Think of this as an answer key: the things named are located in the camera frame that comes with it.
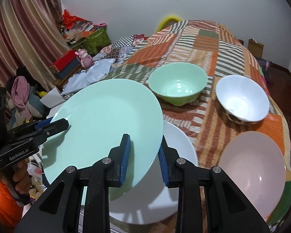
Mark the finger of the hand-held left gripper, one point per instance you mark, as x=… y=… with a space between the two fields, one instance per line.
x=58 y=127
x=43 y=123

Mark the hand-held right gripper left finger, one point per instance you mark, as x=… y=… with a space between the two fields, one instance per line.
x=125 y=161

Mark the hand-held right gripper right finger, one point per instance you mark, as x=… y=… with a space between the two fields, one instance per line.
x=163 y=168

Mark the white plate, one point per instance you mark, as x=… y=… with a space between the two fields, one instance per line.
x=184 y=143

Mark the mint green plate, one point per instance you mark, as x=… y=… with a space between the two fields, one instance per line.
x=106 y=116

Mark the green bowl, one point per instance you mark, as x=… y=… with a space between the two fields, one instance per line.
x=177 y=85

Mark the pink bowl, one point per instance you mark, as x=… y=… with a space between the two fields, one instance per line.
x=252 y=170

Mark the white bowl with spotted outside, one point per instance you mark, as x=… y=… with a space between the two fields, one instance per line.
x=242 y=99

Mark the person's left hand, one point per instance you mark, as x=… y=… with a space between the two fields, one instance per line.
x=21 y=177

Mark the grey cloth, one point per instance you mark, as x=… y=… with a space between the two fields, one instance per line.
x=36 y=102

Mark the white paper sheet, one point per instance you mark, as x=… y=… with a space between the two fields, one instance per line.
x=52 y=99

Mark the pink cloth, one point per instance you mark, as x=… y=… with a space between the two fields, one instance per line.
x=20 y=89

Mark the wooden bedside table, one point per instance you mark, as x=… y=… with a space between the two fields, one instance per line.
x=59 y=82

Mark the dark grey box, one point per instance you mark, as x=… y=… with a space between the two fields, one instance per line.
x=70 y=69

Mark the white cloth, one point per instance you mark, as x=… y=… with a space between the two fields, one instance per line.
x=94 y=75

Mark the red box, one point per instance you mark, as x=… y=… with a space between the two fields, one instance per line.
x=63 y=60

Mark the pink rabbit toy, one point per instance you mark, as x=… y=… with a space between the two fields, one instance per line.
x=86 y=59

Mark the green storage box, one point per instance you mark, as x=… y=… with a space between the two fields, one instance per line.
x=97 y=40

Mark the striped brown curtain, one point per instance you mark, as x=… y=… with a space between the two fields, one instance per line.
x=26 y=29

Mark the checkered patchwork quilt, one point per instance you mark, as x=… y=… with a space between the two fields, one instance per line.
x=121 y=46

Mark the red plastic bag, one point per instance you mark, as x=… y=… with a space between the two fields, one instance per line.
x=70 y=19

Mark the striped patchwork blanket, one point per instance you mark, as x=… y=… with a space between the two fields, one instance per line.
x=184 y=46

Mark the yellow foam tube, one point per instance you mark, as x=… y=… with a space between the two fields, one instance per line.
x=168 y=17

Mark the brown cardboard box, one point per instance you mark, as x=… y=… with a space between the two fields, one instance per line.
x=254 y=48

